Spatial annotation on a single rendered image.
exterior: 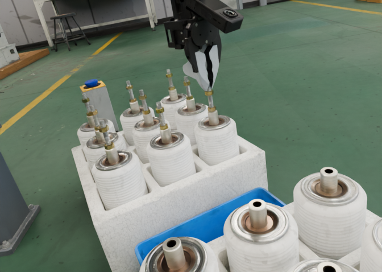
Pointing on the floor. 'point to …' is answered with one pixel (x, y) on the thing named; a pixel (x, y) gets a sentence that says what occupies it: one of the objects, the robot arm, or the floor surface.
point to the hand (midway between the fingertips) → (210, 84)
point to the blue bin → (206, 222)
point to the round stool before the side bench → (65, 31)
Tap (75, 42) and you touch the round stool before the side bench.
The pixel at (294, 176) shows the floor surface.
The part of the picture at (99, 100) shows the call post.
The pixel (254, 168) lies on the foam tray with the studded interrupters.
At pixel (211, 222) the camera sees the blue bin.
